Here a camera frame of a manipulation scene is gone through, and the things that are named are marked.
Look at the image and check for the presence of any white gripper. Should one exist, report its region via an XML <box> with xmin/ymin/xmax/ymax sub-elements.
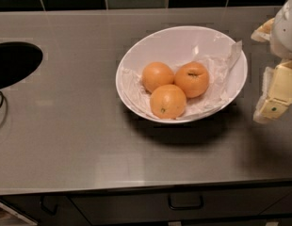
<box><xmin>251</xmin><ymin>0</ymin><xmax>292</xmax><ymax>123</ymax></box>

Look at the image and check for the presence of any orange with stem dimple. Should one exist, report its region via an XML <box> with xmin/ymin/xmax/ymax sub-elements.
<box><xmin>174</xmin><ymin>61</ymin><xmax>209</xmax><ymax>98</ymax></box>

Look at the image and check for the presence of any white ceramic bowl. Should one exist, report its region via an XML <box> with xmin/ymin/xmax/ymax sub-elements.
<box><xmin>115</xmin><ymin>25</ymin><xmax>249</xmax><ymax>124</ymax></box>

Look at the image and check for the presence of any front orange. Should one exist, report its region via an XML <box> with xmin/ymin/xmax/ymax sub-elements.
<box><xmin>150</xmin><ymin>84</ymin><xmax>187</xmax><ymax>119</ymax></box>

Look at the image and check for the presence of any left orange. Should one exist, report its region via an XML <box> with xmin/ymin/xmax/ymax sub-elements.
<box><xmin>141</xmin><ymin>62</ymin><xmax>174</xmax><ymax>92</ymax></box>

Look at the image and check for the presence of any white crumpled paper liner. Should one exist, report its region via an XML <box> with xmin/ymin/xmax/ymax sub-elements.
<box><xmin>116</xmin><ymin>39</ymin><xmax>248</xmax><ymax>123</ymax></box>

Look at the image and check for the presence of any dark cabinet drawer front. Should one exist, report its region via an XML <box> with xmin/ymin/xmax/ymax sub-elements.
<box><xmin>71</xmin><ymin>186</ymin><xmax>292</xmax><ymax>225</ymax></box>

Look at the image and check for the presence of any black round object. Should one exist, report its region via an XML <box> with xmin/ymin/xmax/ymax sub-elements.
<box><xmin>0</xmin><ymin>41</ymin><xmax>43</xmax><ymax>89</ymax></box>

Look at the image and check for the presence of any black drawer handle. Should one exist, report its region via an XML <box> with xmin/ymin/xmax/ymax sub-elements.
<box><xmin>168</xmin><ymin>193</ymin><xmax>204</xmax><ymax>211</ymax></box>

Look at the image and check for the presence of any black cabinet handle left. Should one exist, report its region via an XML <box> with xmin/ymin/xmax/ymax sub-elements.
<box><xmin>40</xmin><ymin>195</ymin><xmax>58</xmax><ymax>216</ymax></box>

